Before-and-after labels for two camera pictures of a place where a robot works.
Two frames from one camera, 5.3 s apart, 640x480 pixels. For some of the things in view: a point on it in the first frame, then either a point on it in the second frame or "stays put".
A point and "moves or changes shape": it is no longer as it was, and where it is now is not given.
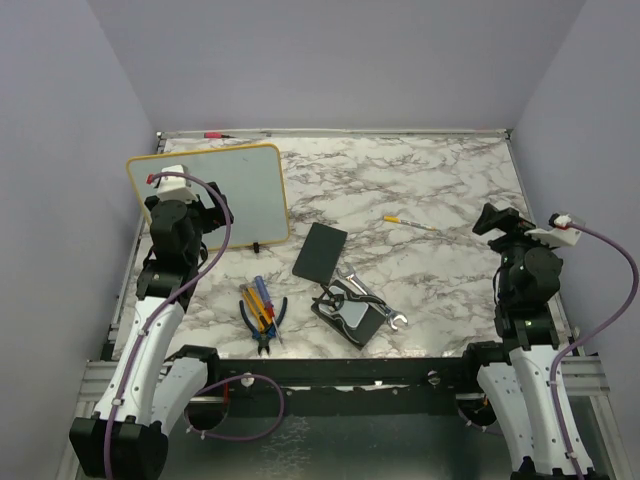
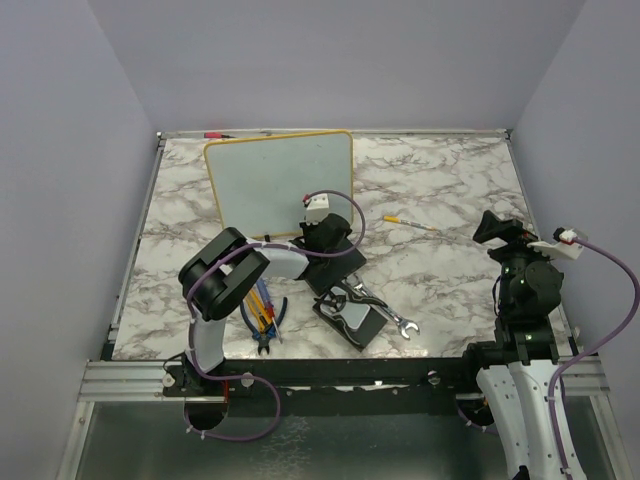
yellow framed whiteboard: [250, 178] moves or changes shape
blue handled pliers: [264, 338] stays put
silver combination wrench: [349, 272] → [403, 325]
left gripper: [214, 216] → [308, 229]
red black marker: [216, 135] stays put
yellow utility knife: [256, 307] stays put
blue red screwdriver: [268, 306] stays put
